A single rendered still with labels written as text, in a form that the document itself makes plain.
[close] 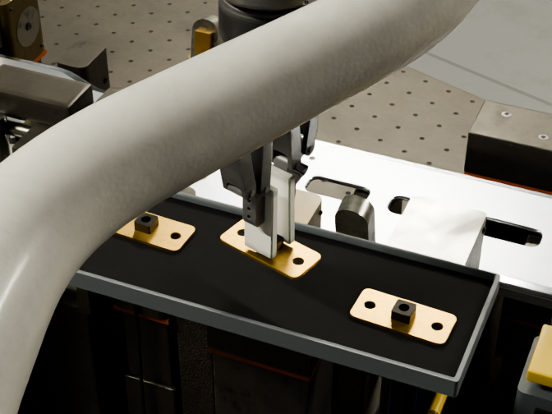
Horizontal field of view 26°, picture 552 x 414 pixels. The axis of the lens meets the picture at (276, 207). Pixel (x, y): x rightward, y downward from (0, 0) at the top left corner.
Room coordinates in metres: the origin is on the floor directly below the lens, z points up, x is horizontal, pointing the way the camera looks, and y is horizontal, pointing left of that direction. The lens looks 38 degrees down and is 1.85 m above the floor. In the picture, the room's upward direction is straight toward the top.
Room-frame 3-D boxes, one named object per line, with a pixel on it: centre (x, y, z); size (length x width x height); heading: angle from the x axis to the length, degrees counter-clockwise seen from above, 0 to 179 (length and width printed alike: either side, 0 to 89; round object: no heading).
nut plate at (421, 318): (0.73, -0.11, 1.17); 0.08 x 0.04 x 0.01; 64
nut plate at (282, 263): (0.77, 0.00, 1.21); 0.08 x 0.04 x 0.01; 51
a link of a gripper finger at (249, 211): (0.75, 0.02, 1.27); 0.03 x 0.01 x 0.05; 141
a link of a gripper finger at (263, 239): (0.76, 0.01, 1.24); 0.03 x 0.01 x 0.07; 51
